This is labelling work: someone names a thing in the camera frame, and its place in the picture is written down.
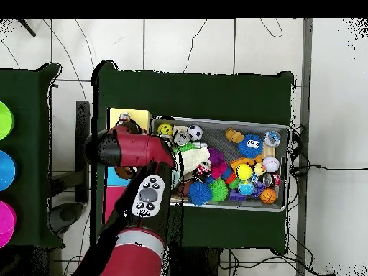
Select blue spiky puffer ball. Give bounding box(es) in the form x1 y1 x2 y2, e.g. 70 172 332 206
188 180 213 206
237 132 265 159

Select shallow mesh bin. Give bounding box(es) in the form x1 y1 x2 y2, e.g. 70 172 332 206
150 114 291 213

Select wooden box with three holes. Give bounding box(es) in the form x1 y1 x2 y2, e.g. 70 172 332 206
101 107 152 225

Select cream waffle cloth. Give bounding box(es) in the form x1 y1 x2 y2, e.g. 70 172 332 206
179 147 211 175

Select small soccer ball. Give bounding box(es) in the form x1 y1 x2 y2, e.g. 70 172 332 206
187 124 204 142

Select yellow smiley ball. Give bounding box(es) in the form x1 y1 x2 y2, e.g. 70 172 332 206
157 122 174 137

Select brown plush toy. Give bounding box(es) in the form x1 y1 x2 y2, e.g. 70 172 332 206
224 127 245 144

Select dark green table cloth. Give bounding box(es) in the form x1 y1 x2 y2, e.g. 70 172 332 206
90 60 295 255
0 63 66 249

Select yellow tennis ball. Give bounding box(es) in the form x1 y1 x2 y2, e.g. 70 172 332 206
234 163 254 181

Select white baseball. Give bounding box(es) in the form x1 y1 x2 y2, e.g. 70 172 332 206
262 156 280 174

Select small orange basketball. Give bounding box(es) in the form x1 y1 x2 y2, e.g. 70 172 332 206
259 188 277 205

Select black chair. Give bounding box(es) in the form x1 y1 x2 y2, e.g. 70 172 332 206
47 100 91 235

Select bright blue disc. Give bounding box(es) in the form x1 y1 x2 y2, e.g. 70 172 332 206
0 149 17 193

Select bright green disc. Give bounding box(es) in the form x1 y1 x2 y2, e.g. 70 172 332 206
0 101 15 142

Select bright pink disc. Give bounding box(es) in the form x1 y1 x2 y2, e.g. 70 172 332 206
0 199 17 250

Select black rod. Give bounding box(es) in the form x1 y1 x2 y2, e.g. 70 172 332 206
17 18 37 37

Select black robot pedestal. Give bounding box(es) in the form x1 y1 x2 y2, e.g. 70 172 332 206
169 247 222 276

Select black power cable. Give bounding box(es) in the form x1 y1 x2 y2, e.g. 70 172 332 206
290 164 368 177

